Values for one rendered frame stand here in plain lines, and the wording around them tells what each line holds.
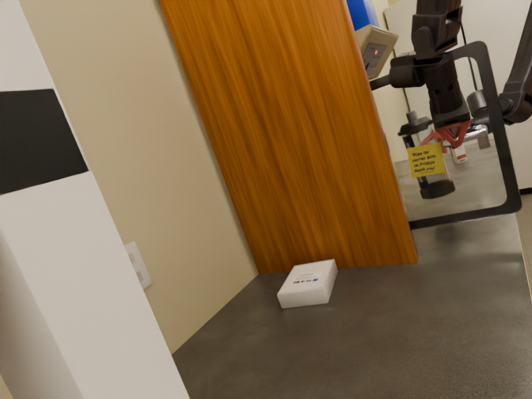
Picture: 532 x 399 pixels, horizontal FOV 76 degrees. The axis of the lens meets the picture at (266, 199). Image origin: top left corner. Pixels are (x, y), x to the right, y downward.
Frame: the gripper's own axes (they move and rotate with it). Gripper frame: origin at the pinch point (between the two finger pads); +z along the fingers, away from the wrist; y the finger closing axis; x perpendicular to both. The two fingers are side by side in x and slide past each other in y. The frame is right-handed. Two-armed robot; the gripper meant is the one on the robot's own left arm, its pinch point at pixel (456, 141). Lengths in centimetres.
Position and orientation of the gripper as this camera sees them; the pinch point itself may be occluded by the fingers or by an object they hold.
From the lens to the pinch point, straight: 88.1
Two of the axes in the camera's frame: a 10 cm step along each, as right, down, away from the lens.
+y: -2.4, 6.6, -7.1
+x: 8.4, -2.2, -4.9
